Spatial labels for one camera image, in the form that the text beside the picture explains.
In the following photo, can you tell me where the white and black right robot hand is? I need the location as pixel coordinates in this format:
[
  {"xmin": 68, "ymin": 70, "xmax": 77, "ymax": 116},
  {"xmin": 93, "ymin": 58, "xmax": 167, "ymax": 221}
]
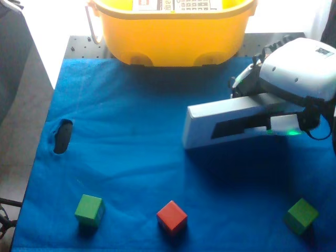
[{"xmin": 229, "ymin": 37, "xmax": 336, "ymax": 136}]

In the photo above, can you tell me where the white rectangular box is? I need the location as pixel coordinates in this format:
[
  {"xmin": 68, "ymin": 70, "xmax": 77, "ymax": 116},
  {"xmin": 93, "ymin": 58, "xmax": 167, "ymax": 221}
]
[{"xmin": 182, "ymin": 93, "xmax": 305, "ymax": 150}]

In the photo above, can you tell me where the yellow plastic basket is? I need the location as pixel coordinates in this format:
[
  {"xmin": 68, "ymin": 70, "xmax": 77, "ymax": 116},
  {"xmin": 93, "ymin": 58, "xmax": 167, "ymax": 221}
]
[{"xmin": 88, "ymin": 0, "xmax": 258, "ymax": 68}]

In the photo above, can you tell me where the green wooden block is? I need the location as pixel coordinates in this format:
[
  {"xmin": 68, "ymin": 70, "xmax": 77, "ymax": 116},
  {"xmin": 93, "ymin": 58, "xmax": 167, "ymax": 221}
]
[
  {"xmin": 75, "ymin": 194, "xmax": 106, "ymax": 227},
  {"xmin": 283, "ymin": 198, "xmax": 320, "ymax": 235}
]

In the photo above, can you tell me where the blue cloth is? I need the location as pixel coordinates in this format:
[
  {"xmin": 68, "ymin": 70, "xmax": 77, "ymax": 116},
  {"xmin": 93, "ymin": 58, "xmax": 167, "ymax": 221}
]
[{"xmin": 12, "ymin": 58, "xmax": 336, "ymax": 252}]

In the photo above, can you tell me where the plain red wooden block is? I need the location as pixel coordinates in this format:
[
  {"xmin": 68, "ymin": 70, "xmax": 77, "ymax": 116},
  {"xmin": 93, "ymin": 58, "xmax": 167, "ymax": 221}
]
[{"xmin": 156, "ymin": 201, "xmax": 188, "ymax": 233}]

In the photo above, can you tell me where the metal rod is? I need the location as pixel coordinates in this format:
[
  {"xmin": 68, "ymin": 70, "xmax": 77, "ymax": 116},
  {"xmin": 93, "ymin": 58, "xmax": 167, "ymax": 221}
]
[{"xmin": 85, "ymin": 3, "xmax": 103, "ymax": 45}]

